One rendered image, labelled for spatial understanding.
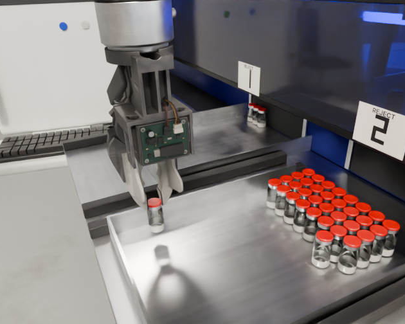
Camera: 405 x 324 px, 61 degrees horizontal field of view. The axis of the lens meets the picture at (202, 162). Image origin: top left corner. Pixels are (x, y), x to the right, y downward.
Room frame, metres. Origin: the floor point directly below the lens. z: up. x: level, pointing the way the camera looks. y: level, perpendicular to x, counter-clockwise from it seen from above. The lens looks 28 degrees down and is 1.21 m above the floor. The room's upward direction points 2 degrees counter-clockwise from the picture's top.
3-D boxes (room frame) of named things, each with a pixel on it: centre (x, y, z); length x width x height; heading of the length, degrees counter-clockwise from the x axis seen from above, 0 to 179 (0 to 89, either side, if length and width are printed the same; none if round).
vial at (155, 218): (0.39, 0.07, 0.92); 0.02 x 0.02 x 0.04
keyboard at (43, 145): (0.91, 0.37, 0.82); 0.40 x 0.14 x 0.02; 104
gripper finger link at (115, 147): (0.38, 0.09, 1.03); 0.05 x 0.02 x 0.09; 115
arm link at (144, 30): (0.38, 0.06, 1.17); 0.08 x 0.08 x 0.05
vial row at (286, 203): (0.40, -0.15, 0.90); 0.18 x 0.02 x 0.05; 25
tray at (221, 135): (0.72, -0.03, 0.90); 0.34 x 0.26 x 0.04; 115
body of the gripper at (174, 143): (0.37, 0.06, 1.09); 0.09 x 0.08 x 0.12; 25
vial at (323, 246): (0.33, -0.15, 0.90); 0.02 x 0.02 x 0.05
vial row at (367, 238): (0.40, -0.17, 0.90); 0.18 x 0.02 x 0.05; 25
